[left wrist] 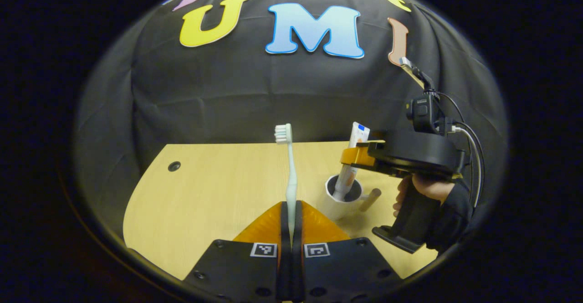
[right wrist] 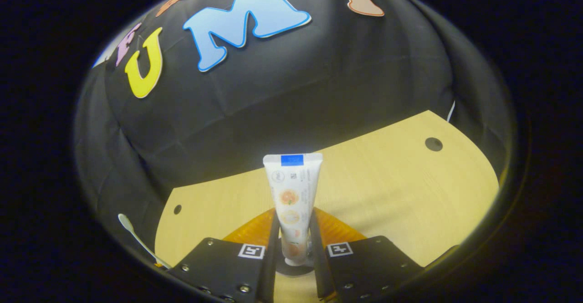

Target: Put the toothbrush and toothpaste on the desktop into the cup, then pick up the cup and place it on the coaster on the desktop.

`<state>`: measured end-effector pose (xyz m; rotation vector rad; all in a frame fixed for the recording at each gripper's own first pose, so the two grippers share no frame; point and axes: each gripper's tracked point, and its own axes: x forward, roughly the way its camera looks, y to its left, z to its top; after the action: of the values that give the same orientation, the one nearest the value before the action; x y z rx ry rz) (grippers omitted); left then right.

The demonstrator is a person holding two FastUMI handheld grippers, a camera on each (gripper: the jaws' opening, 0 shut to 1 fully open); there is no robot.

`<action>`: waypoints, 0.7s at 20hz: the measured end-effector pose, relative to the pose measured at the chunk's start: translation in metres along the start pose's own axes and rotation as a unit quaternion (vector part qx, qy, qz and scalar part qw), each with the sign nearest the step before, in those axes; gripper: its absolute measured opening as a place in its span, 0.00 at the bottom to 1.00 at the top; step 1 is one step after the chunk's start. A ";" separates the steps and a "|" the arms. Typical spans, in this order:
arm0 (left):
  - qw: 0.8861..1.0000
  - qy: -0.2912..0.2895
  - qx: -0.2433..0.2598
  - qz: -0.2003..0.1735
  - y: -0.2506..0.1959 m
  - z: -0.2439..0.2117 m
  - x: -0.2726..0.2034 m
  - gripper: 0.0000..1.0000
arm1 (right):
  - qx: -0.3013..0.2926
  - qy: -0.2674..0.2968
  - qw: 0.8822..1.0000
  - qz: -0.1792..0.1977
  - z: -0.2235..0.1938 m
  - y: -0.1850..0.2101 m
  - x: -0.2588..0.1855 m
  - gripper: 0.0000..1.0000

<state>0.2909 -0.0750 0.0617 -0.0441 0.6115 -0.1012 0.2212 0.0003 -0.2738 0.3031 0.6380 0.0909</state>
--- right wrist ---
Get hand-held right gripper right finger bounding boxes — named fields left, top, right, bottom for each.
left=310, top=210, right=424, bottom=303

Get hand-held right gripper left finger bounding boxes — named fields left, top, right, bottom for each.
left=166, top=210, right=281, bottom=303

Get white toothpaste tube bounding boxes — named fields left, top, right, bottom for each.
left=263, top=153, right=323, bottom=266

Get white toothbrush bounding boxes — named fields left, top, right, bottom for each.
left=118, top=213, right=173, bottom=269

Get black backdrop cloth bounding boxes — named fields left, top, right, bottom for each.
left=73, top=0, right=515, bottom=267

